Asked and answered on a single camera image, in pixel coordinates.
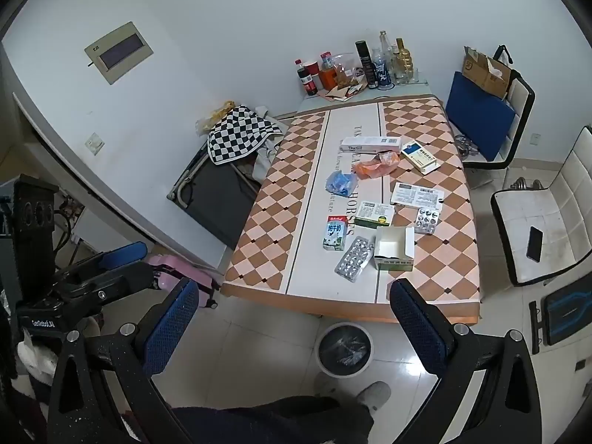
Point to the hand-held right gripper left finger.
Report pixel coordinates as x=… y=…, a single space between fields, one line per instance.
x=172 y=328

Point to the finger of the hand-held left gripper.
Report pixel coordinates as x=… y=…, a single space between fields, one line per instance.
x=122 y=253
x=125 y=280

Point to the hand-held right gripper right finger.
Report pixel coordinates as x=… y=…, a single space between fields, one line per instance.
x=416 y=328

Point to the white round trash bin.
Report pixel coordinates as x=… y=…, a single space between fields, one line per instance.
x=344 y=349

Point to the white printed medicine card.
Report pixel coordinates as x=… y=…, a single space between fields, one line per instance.
x=416 y=195

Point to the blue and white medicine box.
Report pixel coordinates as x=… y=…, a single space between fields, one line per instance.
x=418 y=157

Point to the pink suitcase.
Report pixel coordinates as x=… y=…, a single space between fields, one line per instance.
x=185 y=270

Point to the grey fuzzy slipper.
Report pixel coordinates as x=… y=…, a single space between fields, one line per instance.
x=327 y=383
x=375 y=394

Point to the black speaker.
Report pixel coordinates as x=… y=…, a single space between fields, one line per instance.
x=34 y=236

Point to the open white box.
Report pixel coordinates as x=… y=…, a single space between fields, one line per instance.
x=393 y=249

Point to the large silver blister pack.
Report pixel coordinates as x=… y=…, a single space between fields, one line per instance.
x=354 y=261

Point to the dark folding cot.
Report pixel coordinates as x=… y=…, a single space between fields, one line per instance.
x=212 y=199

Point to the small silver blister pack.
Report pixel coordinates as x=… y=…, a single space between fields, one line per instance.
x=426 y=220

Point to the green and white medicine box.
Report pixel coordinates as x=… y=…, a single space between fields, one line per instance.
x=375 y=215

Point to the milk carton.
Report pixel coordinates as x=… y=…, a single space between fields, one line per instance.
x=335 y=233

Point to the person's dark fleece pants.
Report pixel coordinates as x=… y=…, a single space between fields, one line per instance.
x=277 y=418

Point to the black phone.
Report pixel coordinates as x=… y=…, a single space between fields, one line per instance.
x=535 y=244

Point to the black and blue foot pad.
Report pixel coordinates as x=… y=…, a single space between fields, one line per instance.
x=564 y=314

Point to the black and white checkered cloth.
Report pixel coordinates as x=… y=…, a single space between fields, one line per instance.
x=236 y=134

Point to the blue plastic wrapper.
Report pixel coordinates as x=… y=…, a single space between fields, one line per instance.
x=339 y=181

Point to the orange plastic bag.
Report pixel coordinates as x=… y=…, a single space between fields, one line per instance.
x=377 y=166

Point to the yellowish plastic bag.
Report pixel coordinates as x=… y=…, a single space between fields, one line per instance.
x=217 y=113

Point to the white garment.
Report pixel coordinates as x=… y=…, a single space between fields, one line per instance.
x=266 y=159

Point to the chrome dumbbell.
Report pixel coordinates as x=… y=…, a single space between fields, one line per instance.
x=522 y=184

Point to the long white box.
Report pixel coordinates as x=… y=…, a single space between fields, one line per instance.
x=370 y=144

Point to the white padded chair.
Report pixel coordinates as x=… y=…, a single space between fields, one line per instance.
x=559 y=203

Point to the beige electrical panel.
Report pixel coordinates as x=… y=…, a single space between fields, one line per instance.
x=118 y=53

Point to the checkered top table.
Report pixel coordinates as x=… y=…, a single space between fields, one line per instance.
x=305 y=157

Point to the blue board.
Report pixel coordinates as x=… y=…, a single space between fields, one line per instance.
x=481 y=115

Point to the brown paper packet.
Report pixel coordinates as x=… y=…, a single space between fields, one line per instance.
x=340 y=94

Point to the cola bottle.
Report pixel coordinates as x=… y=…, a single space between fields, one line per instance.
x=307 y=81

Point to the dark printed glass bottle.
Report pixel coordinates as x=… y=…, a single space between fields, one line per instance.
x=380 y=74

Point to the orange box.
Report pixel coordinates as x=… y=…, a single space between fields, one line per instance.
x=330 y=81

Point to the clear snack bag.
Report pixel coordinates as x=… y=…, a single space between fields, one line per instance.
x=349 y=71

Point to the cardboard box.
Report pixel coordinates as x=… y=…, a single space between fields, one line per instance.
x=485 y=71

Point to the golden glass bottle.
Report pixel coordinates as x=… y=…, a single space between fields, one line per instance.
x=405 y=60

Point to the black spray can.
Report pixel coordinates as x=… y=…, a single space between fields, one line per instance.
x=367 y=62

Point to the tall clear glass bottle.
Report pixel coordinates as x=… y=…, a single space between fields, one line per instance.
x=383 y=41

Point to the white wall socket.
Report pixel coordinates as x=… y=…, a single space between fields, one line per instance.
x=536 y=141
x=95 y=144

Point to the white chair with black frame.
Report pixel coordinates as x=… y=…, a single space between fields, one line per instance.
x=520 y=97

